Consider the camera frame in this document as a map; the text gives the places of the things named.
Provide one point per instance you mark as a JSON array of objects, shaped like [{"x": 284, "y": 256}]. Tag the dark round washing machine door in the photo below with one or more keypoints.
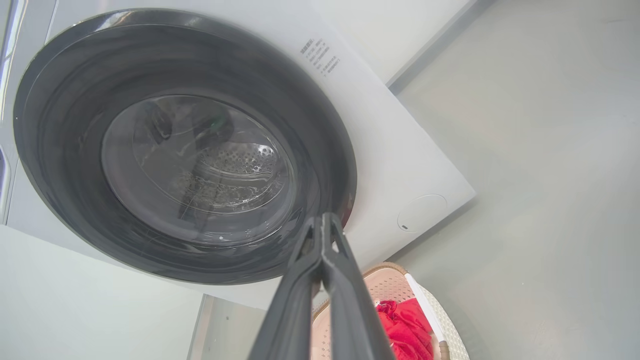
[{"x": 75, "y": 165}]

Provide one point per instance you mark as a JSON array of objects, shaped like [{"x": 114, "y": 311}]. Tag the beige perforated plastic laundry basket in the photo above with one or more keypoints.
[{"x": 390, "y": 285}]

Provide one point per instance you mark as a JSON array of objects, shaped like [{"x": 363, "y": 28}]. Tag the white front-loading washing machine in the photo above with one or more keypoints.
[{"x": 395, "y": 150}]

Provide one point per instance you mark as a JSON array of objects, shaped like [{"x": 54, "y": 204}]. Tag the round white filter cover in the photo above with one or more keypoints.
[{"x": 422, "y": 212}]

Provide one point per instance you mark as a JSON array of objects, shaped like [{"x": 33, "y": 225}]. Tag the red and white garment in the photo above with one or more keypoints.
[{"x": 407, "y": 330}]

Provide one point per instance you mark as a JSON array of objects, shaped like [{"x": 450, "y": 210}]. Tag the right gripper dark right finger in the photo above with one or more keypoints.
[{"x": 352, "y": 315}]

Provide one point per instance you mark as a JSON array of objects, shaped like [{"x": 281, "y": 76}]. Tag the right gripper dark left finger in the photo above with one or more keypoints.
[{"x": 290, "y": 315}]

